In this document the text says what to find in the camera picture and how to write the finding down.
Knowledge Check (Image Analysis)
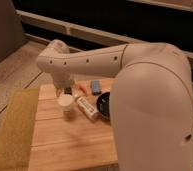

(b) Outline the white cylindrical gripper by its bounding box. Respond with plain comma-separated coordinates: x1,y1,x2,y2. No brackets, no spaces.
52,74,74,95

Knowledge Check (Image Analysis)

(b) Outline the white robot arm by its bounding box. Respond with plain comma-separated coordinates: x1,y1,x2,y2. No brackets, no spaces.
37,40,193,171

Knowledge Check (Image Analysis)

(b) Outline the black remote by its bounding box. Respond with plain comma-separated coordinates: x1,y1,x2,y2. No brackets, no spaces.
64,87,72,95

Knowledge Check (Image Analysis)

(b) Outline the white cup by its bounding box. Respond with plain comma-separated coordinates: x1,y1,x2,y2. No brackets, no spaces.
58,94,74,115

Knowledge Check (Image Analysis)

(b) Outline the orange carrot toy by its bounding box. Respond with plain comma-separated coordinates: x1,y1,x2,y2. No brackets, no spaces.
77,84,88,96

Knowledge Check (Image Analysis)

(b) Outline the white tube bottle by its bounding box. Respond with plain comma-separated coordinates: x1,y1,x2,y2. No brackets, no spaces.
76,96,99,120

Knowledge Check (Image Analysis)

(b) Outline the blue sponge block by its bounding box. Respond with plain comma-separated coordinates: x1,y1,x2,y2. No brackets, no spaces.
90,80,101,95

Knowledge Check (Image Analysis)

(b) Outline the black bowl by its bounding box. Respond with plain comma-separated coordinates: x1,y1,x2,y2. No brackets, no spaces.
96,92,110,120

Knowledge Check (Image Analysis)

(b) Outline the wooden cutting board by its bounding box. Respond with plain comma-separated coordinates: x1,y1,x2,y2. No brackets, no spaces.
28,84,117,171

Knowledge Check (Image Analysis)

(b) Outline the grey cabinet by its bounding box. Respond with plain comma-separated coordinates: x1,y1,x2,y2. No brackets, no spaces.
0,0,27,62

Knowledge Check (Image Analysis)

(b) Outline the yellow-green mat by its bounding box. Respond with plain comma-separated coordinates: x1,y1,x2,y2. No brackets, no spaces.
0,88,39,171

